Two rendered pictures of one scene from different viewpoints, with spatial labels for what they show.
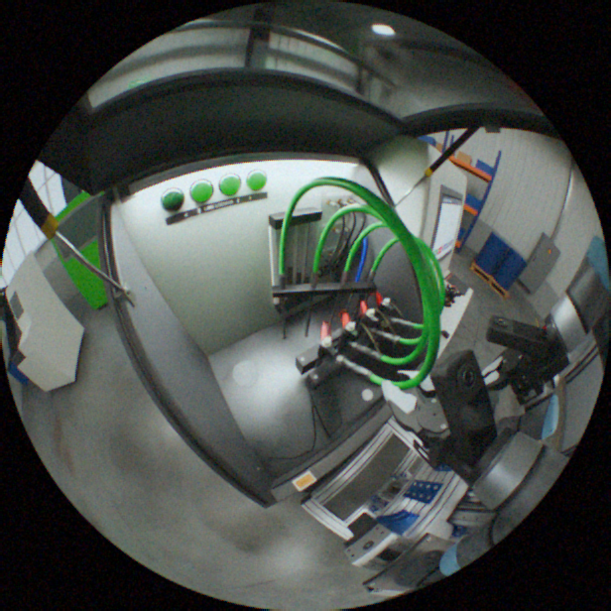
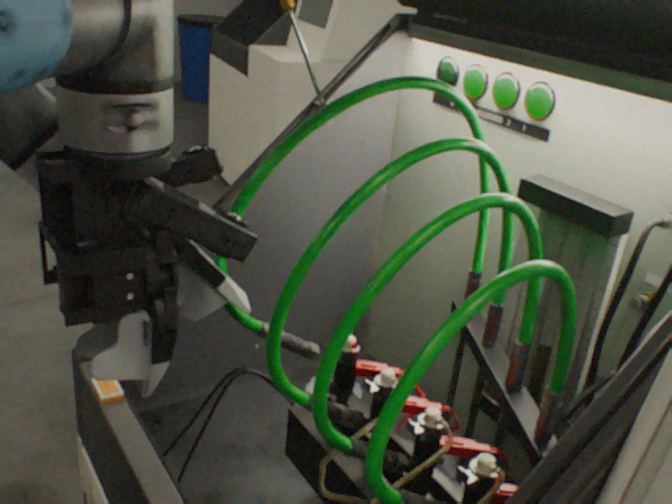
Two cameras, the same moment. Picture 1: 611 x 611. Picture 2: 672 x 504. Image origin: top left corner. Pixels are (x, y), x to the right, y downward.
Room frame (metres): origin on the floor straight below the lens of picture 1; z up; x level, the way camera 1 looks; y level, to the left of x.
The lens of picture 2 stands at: (0.24, -0.79, 1.54)
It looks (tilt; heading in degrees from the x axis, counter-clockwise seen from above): 25 degrees down; 96
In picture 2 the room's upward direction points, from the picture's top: 5 degrees clockwise
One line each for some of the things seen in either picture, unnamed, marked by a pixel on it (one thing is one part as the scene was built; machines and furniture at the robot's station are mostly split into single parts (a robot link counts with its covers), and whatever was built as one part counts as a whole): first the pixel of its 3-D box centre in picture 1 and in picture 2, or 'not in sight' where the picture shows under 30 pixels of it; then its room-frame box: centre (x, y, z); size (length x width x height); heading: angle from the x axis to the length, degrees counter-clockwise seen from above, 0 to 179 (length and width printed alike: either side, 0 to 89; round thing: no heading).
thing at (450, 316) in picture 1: (444, 303); not in sight; (0.54, -0.69, 0.97); 0.70 x 0.22 x 0.03; 130
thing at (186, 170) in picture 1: (267, 157); (553, 64); (0.41, 0.11, 1.43); 0.54 x 0.03 x 0.02; 130
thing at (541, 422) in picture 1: (542, 420); not in sight; (-0.12, -0.71, 1.20); 0.13 x 0.12 x 0.14; 175
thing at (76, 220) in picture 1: (99, 243); not in sight; (1.27, 2.96, 0.81); 1.05 x 0.81 x 1.62; 130
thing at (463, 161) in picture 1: (437, 179); not in sight; (4.91, -3.13, 1.50); 2.78 x 0.86 x 3.00; 46
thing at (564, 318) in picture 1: (567, 322); (118, 118); (0.05, -0.35, 1.42); 0.08 x 0.08 x 0.05
